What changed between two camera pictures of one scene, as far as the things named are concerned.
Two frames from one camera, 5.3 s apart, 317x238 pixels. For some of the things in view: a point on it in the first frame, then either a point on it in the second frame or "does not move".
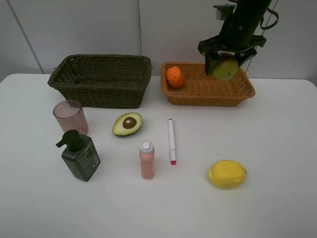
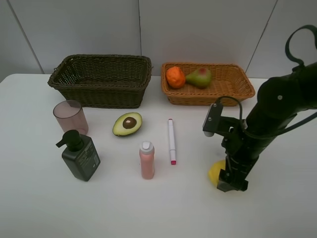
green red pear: x=226 y=68 → x=201 y=78
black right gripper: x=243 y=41 → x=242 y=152
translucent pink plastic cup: x=71 y=116 does not move
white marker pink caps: x=172 y=143 does not move
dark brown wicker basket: x=102 y=81 does not move
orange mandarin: x=175 y=77 does not move
